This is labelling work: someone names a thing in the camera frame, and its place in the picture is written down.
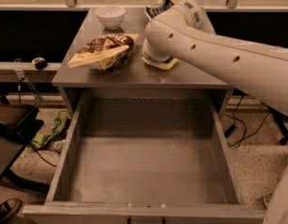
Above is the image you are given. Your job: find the black cart on left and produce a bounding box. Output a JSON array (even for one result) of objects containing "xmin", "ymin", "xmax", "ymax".
[{"xmin": 0, "ymin": 94, "xmax": 49, "ymax": 194}]

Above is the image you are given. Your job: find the green and yellow sponge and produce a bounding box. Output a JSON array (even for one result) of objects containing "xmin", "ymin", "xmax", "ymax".
[{"xmin": 142, "ymin": 57, "xmax": 178, "ymax": 70}]

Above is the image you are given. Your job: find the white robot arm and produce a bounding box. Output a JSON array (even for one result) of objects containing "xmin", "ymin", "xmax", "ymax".
[{"xmin": 142, "ymin": 0, "xmax": 288, "ymax": 117}]

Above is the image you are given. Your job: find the green snack bag on floor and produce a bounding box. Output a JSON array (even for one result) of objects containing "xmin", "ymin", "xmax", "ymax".
[{"xmin": 30, "ymin": 110, "xmax": 71, "ymax": 149}]

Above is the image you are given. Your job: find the black canvas sneaker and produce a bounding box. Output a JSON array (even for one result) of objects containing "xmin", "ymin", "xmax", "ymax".
[{"xmin": 0, "ymin": 198, "xmax": 22, "ymax": 224}]

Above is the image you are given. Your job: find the yellow black tape measure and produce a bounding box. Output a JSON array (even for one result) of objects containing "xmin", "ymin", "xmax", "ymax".
[{"xmin": 32, "ymin": 57, "xmax": 48, "ymax": 70}]

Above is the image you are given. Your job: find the grey window ledge rail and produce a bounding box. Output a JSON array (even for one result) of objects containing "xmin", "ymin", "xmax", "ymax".
[{"xmin": 0, "ymin": 62, "xmax": 61, "ymax": 83}]

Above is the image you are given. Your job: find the black power cable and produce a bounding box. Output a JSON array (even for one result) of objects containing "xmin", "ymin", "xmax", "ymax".
[{"xmin": 224, "ymin": 93, "xmax": 272, "ymax": 148}]

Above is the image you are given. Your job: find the brown and cream chip bag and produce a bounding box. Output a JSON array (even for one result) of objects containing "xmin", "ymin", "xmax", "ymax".
[{"xmin": 68, "ymin": 34, "xmax": 139, "ymax": 73}]

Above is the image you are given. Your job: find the white ceramic bowl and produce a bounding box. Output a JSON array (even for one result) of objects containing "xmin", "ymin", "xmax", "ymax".
[{"xmin": 96, "ymin": 6, "xmax": 126, "ymax": 30}]

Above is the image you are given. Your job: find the grey knit sneaker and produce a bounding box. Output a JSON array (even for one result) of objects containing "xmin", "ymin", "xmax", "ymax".
[{"xmin": 263, "ymin": 192, "xmax": 273, "ymax": 208}]

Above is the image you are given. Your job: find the blue snack bag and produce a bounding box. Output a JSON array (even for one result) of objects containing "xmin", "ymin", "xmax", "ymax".
[{"xmin": 144, "ymin": 0, "xmax": 174, "ymax": 21}]

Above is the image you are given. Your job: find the grey cabinet counter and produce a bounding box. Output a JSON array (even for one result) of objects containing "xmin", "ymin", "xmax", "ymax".
[{"xmin": 52, "ymin": 7, "xmax": 234, "ymax": 113}]

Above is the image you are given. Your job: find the open grey top drawer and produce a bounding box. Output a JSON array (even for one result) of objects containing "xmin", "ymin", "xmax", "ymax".
[{"xmin": 23, "ymin": 91, "xmax": 265, "ymax": 224}]

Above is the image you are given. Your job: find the black chair base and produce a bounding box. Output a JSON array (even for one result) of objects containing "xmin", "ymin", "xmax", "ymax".
[{"xmin": 269, "ymin": 108, "xmax": 288, "ymax": 146}]

